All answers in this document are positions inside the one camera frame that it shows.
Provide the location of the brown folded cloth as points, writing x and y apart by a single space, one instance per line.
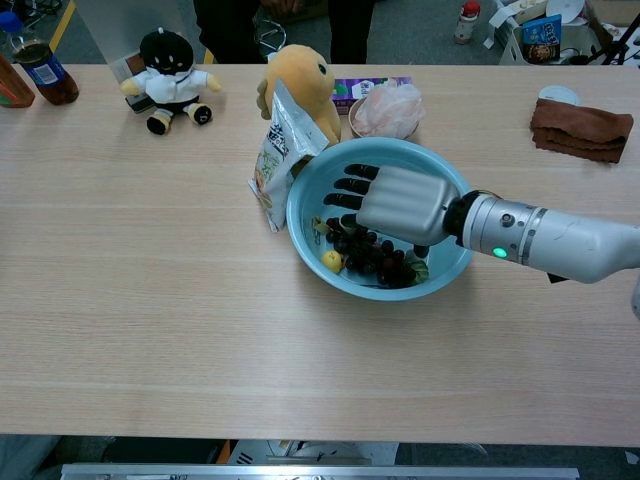
580 127

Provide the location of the white round lid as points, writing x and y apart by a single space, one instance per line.
559 94

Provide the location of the aluminium profile rail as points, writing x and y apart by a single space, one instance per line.
320 472

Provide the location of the white peanut snack bag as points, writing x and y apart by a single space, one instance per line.
280 145

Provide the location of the orange plush chick toy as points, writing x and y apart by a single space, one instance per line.
305 75

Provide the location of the chrome chair base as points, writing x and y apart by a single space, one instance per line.
270 32

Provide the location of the black-headed plush doll white coat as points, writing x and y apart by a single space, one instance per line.
170 82

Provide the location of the small yellow ball toy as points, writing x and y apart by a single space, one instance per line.
332 261

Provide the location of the purple toothpaste box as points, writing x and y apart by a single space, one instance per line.
350 90

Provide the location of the red-capped white bottle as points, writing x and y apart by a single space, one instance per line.
466 22

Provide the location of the person in black trousers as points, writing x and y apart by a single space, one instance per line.
225 30

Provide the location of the blue cookie snack bag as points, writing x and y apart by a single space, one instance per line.
542 40

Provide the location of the light blue plastic basin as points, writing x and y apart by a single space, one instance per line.
435 160

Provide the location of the cola bottle blue label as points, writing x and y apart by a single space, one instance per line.
45 75

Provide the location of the beige ceramic bowl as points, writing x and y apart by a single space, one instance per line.
354 120

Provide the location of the orange drink bottle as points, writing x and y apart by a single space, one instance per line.
12 87

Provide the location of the white storage box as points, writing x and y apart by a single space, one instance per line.
575 42

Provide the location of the purple artificial grape bunch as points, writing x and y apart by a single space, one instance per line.
360 255

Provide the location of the small brown white box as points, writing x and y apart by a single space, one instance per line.
127 67

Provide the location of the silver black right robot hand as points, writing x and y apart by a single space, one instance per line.
405 205

